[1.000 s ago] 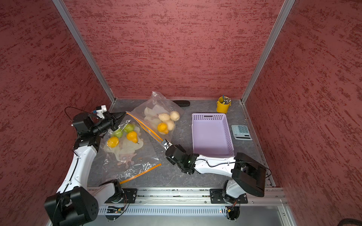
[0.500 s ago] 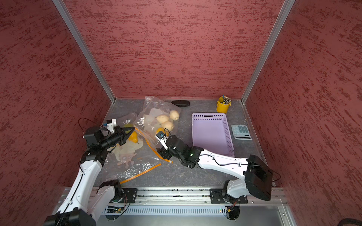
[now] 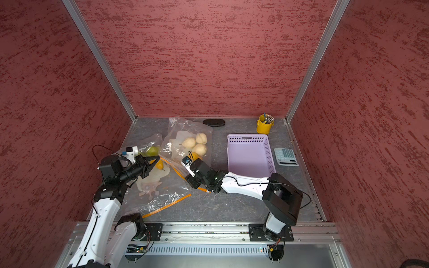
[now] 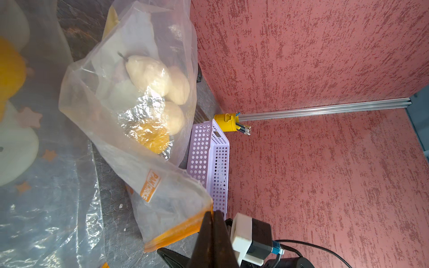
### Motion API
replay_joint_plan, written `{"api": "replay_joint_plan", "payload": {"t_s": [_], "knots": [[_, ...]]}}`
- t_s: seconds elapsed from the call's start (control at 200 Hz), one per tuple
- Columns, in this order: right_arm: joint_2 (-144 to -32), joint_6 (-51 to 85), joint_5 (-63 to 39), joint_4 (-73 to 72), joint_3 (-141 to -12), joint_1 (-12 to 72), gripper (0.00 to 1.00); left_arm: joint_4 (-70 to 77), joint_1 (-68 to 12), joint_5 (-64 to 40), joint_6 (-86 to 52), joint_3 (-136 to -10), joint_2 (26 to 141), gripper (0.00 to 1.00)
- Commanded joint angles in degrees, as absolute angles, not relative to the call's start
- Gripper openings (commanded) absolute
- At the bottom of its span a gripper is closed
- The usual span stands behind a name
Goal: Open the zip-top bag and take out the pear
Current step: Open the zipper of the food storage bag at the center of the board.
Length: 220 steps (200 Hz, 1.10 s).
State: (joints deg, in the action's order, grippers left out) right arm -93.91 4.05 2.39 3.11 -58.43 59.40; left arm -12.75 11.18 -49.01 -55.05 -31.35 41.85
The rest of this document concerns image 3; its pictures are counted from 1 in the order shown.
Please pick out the orange fruit from bag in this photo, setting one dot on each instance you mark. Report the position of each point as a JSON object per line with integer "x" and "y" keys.
{"x": 194, "y": 156}

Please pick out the aluminium corner post right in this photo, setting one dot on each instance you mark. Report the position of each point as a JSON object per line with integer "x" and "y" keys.
{"x": 332, "y": 24}

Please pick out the beige pear left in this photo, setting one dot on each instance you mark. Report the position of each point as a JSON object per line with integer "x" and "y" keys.
{"x": 189, "y": 143}

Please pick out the lilac perforated plastic basket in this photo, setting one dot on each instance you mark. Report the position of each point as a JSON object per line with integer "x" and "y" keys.
{"x": 250, "y": 155}

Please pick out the yellow pen cup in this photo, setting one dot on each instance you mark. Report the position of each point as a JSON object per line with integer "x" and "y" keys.
{"x": 263, "y": 128}

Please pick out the aluminium corner post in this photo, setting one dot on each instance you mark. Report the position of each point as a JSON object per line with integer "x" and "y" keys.
{"x": 332, "y": 24}
{"x": 90, "y": 40}

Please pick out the beige pear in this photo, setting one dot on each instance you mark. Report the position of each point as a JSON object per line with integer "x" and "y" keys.
{"x": 200, "y": 149}
{"x": 189, "y": 143}
{"x": 201, "y": 138}

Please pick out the aluminium corner post left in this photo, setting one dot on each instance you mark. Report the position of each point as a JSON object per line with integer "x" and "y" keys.
{"x": 90, "y": 40}

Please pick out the grey desk calculator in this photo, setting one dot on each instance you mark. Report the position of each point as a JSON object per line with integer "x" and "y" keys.
{"x": 285, "y": 157}

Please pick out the clear zip-top bag orange seal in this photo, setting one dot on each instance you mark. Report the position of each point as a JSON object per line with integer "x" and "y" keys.
{"x": 172, "y": 152}

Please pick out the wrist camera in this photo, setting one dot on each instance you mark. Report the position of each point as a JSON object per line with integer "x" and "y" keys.
{"x": 130, "y": 153}
{"x": 186, "y": 162}

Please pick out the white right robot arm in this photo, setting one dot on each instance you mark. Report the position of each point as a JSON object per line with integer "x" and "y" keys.
{"x": 282, "y": 199}

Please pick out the beige pear lower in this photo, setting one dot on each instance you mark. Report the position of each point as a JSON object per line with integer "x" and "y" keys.
{"x": 200, "y": 149}

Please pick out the pens in cup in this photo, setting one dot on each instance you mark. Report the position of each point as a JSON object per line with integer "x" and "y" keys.
{"x": 267, "y": 119}

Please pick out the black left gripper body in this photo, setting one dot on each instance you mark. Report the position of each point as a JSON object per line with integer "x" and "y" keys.
{"x": 130, "y": 172}

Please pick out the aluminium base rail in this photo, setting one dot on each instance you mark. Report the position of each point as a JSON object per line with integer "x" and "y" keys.
{"x": 236, "y": 238}

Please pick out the black glasses case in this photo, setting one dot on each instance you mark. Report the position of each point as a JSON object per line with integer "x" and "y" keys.
{"x": 214, "y": 122}

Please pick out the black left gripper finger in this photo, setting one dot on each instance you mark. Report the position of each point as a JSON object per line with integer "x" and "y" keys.
{"x": 147, "y": 161}
{"x": 145, "y": 173}

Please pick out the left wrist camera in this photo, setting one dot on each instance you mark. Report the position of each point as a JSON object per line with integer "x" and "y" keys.
{"x": 130, "y": 153}

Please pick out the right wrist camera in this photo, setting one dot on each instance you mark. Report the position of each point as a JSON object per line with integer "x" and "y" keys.
{"x": 186, "y": 162}

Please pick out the orange fruit in left bag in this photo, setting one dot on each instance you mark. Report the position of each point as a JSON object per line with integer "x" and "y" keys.
{"x": 159, "y": 164}

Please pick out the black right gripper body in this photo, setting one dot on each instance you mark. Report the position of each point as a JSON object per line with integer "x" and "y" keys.
{"x": 196, "y": 181}

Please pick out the clear bag with green fruit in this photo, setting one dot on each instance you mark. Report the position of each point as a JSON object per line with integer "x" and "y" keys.
{"x": 160, "y": 190}

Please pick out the green pear in bag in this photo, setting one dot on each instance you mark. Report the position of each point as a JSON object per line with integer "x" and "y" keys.
{"x": 152, "y": 151}

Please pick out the beige pear top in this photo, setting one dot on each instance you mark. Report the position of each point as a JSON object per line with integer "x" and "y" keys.
{"x": 201, "y": 138}

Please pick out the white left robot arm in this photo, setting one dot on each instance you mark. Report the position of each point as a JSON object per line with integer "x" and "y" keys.
{"x": 105, "y": 241}

